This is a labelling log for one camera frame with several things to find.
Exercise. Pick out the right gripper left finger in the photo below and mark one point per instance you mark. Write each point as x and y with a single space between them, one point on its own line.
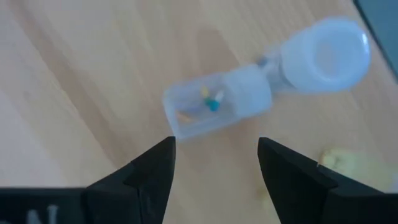
140 189

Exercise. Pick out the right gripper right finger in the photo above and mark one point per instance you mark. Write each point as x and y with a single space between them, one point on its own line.
304 193

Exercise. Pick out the large bottle with mixed pills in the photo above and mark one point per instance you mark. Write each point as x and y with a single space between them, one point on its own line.
248 90

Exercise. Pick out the wooden shelf with black frame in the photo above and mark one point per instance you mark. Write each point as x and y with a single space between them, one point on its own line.
93 77

